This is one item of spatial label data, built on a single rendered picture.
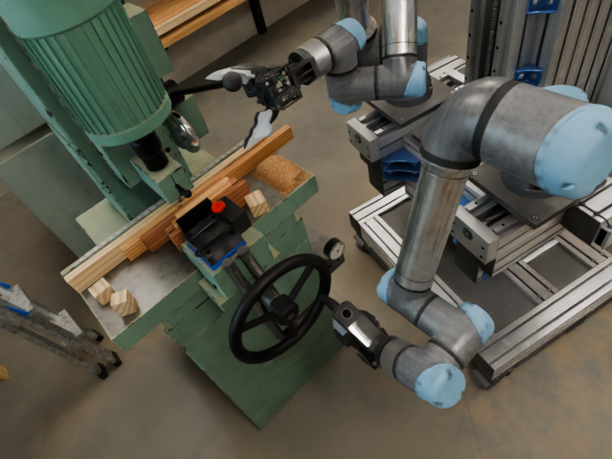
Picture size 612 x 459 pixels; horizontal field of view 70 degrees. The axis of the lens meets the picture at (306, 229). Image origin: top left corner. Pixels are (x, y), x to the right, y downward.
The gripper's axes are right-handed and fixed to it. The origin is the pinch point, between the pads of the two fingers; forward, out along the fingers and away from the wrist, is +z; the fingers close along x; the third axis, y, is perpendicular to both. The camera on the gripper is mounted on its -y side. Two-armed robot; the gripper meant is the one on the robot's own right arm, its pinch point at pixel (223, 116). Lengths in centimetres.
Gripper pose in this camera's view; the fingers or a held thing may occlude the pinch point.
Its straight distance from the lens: 89.3
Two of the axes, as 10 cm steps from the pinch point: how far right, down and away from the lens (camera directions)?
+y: 5.6, 2.3, -7.9
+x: 4.0, 7.6, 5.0
